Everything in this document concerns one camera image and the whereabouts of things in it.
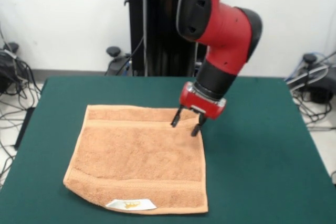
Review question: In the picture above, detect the grey stand base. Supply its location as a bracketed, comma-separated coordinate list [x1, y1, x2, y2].
[0, 42, 20, 92]
[286, 52, 336, 105]

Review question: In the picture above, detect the tan terry towel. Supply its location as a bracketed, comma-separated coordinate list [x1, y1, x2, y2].
[62, 104, 209, 215]

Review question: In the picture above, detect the black pedestal levelling knob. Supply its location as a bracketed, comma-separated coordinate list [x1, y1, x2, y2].
[106, 46, 121, 57]

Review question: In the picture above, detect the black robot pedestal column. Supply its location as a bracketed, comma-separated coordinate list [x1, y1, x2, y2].
[123, 0, 211, 77]

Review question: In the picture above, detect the dark green table cloth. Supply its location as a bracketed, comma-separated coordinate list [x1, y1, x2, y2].
[0, 76, 336, 224]

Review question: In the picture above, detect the tangle of black cables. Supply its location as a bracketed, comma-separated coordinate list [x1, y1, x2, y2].
[0, 24, 41, 183]
[288, 95, 336, 132]

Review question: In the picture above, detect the black pedestal base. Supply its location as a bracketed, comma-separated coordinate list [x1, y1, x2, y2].
[104, 55, 203, 77]

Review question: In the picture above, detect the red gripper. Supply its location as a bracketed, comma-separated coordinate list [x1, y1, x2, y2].
[170, 81, 227, 137]

